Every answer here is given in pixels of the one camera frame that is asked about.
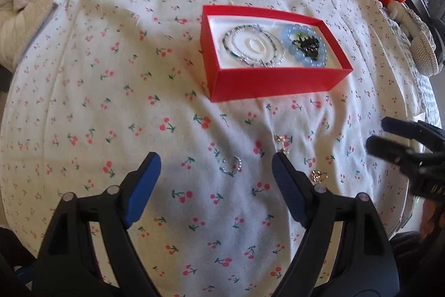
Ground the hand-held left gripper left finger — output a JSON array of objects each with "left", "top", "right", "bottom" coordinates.
[{"left": 33, "top": 151, "right": 162, "bottom": 297}]

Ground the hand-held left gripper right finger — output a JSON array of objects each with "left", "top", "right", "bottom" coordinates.
[{"left": 271, "top": 151, "right": 400, "bottom": 297}]

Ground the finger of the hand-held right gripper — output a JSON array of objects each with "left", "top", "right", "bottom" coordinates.
[
  {"left": 382, "top": 117, "right": 433, "bottom": 146},
  {"left": 367, "top": 135, "right": 419, "bottom": 174}
]

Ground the gold flower ring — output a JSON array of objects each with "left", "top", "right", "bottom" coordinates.
[{"left": 310, "top": 170, "right": 328, "bottom": 185}]

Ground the gold earring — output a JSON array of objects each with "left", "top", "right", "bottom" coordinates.
[{"left": 273, "top": 133, "right": 292, "bottom": 154}]

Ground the small beaded ring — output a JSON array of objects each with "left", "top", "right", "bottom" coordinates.
[{"left": 219, "top": 156, "right": 243, "bottom": 176}]

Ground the red cardboard box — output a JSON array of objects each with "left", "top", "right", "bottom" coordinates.
[{"left": 199, "top": 5, "right": 354, "bottom": 103}]

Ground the green bead black cord bracelet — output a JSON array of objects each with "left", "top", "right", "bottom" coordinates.
[{"left": 293, "top": 33, "right": 321, "bottom": 58}]

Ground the blue bead bracelet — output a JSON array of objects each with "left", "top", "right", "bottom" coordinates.
[{"left": 281, "top": 24, "right": 328, "bottom": 68}]

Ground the silver crystal bracelet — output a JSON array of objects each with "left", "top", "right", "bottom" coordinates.
[{"left": 229, "top": 24, "right": 286, "bottom": 68}]

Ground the dark green beaded bracelet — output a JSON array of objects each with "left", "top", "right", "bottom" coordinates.
[{"left": 222, "top": 24, "right": 279, "bottom": 67}]

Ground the person's left hand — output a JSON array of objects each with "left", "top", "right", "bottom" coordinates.
[{"left": 419, "top": 198, "right": 445, "bottom": 240}]

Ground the beige woven basket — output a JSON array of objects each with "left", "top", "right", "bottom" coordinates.
[{"left": 410, "top": 31, "right": 439, "bottom": 76}]

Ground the cherry print bedsheet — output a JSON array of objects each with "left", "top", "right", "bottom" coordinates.
[{"left": 0, "top": 0, "right": 435, "bottom": 297}]

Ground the white plush toy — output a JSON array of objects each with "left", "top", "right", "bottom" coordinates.
[{"left": 386, "top": 1, "right": 415, "bottom": 23}]

